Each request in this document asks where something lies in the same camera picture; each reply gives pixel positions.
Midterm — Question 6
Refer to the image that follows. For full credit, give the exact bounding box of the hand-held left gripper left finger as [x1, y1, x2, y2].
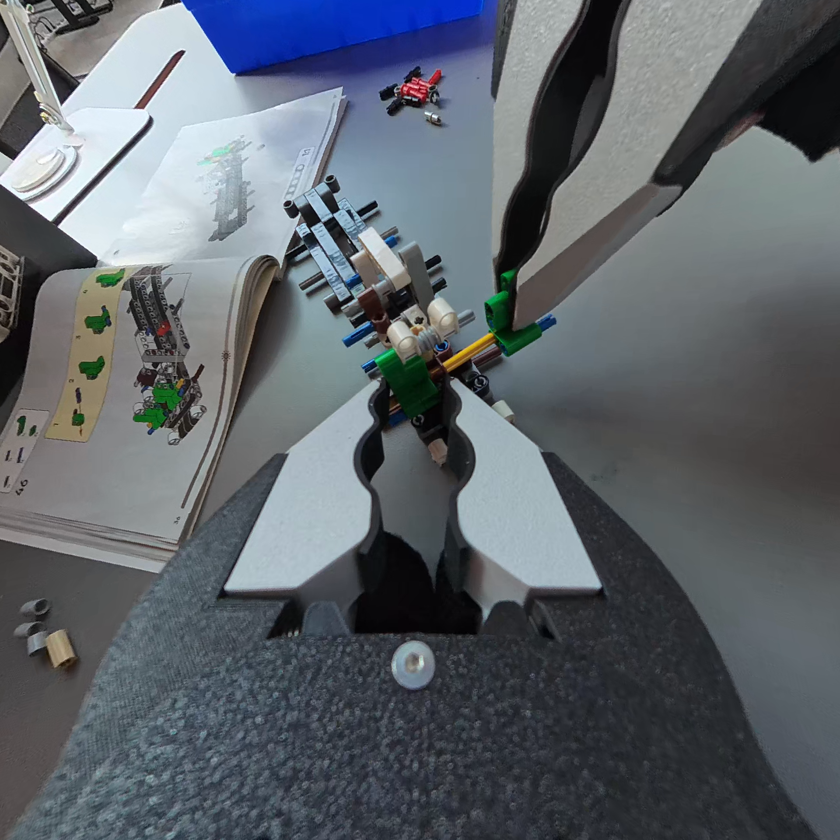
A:
[223, 382, 395, 601]

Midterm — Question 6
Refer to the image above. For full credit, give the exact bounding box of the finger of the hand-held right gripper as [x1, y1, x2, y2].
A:
[511, 0, 767, 332]
[491, 0, 632, 273]

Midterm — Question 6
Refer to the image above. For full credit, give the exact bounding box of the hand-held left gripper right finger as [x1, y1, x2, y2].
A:
[445, 381, 605, 608]

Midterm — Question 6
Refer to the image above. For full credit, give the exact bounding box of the green lego connector piece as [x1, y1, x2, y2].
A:
[484, 269, 560, 358]

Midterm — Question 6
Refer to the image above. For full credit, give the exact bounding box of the lego truck chassis model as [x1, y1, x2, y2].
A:
[283, 174, 516, 468]

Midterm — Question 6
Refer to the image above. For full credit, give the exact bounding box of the open lego instruction booklet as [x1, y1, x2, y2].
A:
[0, 85, 349, 565]

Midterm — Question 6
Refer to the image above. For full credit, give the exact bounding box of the black lego set box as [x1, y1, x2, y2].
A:
[0, 187, 99, 401]

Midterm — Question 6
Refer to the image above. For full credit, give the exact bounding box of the pile of red black pins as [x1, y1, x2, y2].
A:
[379, 66, 444, 116]

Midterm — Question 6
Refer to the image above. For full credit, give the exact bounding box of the blue plastic bin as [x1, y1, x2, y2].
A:
[180, 0, 500, 74]

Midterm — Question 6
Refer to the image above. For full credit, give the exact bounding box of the brown tape strip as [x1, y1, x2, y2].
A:
[134, 56, 188, 109]

